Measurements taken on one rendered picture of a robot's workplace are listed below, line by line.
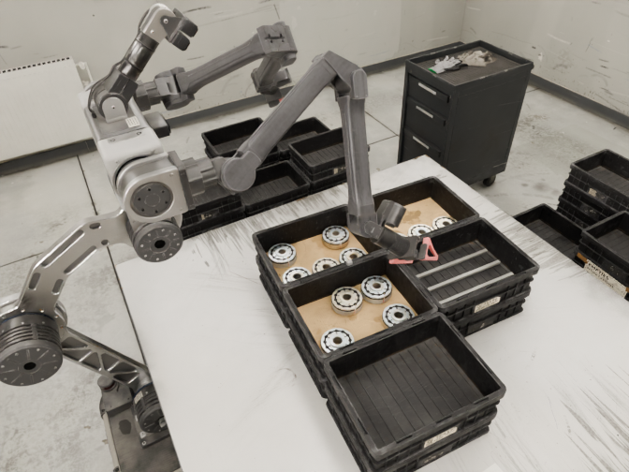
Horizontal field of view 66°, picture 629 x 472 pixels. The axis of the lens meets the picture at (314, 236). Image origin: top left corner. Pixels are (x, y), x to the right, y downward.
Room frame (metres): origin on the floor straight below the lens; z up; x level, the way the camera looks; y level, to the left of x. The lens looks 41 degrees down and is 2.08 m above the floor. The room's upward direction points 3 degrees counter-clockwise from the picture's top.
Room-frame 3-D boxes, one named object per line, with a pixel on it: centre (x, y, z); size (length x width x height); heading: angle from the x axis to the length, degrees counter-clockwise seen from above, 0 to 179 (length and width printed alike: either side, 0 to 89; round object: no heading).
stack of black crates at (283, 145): (2.83, 0.07, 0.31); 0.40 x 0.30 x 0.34; 117
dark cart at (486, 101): (2.86, -0.98, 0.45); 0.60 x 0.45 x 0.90; 117
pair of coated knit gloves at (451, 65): (2.88, -0.84, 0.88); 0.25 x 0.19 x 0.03; 117
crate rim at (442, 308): (1.16, -0.50, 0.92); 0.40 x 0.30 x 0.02; 113
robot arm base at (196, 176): (0.95, 0.27, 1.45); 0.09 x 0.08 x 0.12; 27
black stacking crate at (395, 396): (0.72, -0.24, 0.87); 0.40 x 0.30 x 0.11; 113
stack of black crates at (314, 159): (2.48, -0.11, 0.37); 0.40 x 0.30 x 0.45; 117
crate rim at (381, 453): (0.72, -0.24, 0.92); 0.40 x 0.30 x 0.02; 113
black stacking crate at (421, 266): (1.16, -0.50, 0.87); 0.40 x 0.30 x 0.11; 113
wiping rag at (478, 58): (2.95, -1.06, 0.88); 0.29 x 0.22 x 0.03; 117
